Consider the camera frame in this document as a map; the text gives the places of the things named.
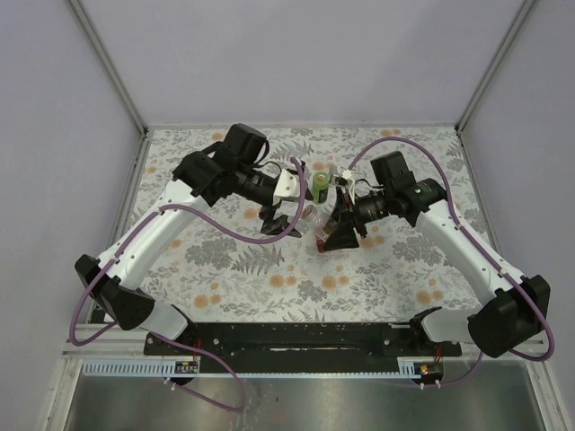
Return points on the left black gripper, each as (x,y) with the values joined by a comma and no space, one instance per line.
(273,225)

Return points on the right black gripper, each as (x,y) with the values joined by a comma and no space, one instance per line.
(342,234)

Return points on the red pill organizer box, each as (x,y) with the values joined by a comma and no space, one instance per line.
(321,235)

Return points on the clear small pill bottle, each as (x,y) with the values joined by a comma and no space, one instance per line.
(312,215)

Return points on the green pill bottle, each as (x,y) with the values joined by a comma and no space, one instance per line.
(320,187)

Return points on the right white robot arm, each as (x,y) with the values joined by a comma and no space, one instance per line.
(512,305)

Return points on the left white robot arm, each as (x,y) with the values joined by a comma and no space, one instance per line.
(228,167)

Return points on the floral table mat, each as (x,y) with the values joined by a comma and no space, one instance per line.
(393,274)

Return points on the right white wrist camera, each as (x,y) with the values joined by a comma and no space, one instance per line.
(344,179)

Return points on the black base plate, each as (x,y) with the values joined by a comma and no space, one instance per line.
(329,363)

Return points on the aluminium frame rail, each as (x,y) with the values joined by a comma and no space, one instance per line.
(384,339)

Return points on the white slotted cable duct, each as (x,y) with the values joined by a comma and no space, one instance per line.
(135,368)

